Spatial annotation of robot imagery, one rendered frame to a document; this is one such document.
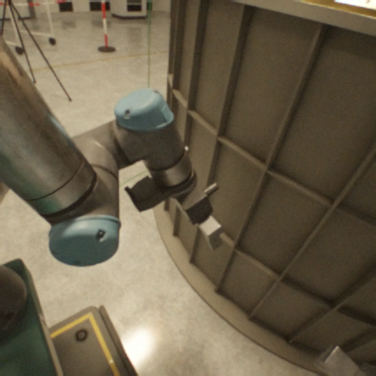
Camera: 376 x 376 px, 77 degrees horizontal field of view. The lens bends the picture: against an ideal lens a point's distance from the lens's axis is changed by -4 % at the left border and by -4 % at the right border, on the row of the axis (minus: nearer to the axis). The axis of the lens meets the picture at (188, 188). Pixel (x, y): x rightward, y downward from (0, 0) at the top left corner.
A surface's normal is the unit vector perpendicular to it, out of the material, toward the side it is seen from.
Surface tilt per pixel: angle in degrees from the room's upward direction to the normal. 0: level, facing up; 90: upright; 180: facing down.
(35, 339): 0
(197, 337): 0
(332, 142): 90
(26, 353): 0
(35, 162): 81
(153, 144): 90
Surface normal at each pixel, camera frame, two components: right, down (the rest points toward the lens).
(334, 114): -0.64, 0.47
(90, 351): 0.11, -0.73
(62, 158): 0.91, 0.10
